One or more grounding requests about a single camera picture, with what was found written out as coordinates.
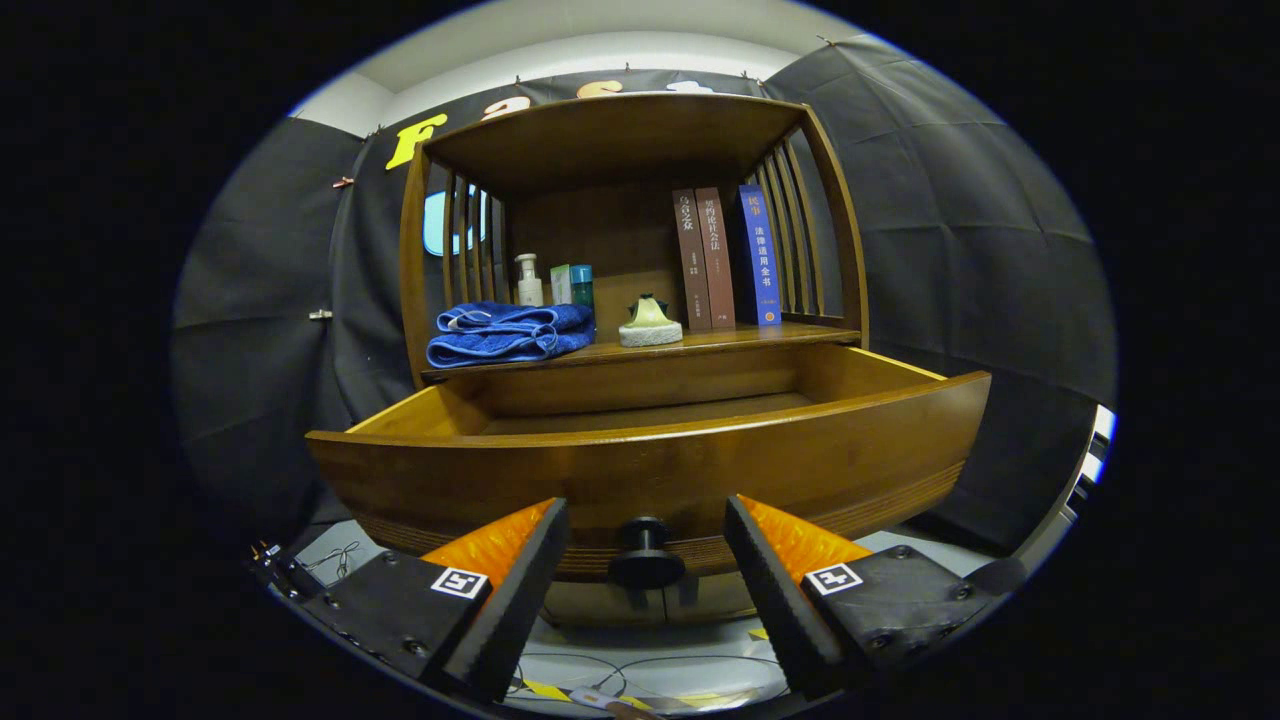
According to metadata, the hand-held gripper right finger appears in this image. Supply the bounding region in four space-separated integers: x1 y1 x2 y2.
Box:
722 493 1032 703

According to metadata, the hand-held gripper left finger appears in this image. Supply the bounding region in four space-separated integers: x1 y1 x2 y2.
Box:
300 497 572 706

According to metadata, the black drawer knob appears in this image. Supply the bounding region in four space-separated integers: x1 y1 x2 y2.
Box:
608 516 687 591

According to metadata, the wooden drawer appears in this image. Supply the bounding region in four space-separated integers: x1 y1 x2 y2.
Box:
305 343 993 583

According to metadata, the pale green scrubbing brush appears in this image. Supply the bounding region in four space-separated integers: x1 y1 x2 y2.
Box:
618 296 684 348

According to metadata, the wooden cabinet door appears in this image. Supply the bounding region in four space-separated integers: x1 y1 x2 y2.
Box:
543 578 663 628
658 572 761 623

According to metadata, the wooden countertop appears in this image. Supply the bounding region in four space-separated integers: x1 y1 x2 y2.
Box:
420 322 861 383

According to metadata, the wooden cabinet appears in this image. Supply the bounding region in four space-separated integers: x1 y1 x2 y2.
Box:
398 92 871 627

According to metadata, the folded blue towel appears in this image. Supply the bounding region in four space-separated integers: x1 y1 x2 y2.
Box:
426 302 597 370

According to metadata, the blue book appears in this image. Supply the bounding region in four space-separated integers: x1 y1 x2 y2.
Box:
737 183 783 327

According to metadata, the reddish brown book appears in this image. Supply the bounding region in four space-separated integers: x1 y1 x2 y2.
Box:
695 186 737 330

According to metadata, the dark brown book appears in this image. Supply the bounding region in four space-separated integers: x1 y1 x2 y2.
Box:
672 188 713 333

